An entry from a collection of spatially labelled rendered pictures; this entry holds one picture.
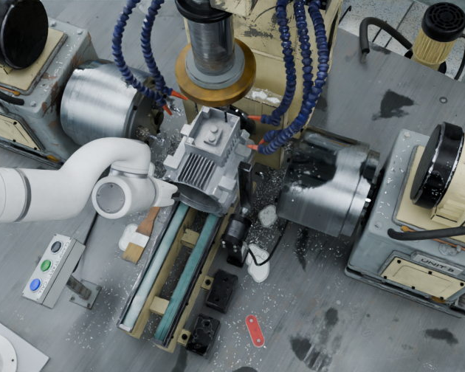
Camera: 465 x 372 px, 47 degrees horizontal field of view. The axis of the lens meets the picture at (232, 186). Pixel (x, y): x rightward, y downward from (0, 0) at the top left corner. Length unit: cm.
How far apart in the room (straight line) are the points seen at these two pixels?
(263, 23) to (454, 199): 60
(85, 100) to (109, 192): 44
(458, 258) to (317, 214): 33
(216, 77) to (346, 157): 37
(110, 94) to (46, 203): 54
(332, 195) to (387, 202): 12
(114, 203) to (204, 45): 36
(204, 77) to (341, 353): 82
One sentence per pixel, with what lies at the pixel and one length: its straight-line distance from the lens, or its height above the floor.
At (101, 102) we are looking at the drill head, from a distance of 143.
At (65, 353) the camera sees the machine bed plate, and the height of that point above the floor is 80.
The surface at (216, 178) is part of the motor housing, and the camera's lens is 136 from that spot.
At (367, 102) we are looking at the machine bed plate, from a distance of 183.
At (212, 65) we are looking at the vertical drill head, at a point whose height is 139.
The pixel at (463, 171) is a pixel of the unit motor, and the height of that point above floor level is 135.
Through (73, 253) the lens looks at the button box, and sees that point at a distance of 137.
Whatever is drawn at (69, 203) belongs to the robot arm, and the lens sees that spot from 98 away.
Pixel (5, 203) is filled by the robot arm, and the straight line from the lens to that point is 90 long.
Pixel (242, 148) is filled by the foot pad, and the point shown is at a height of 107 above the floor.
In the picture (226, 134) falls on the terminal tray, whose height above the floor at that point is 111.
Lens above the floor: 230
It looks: 66 degrees down
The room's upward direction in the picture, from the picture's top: 5 degrees counter-clockwise
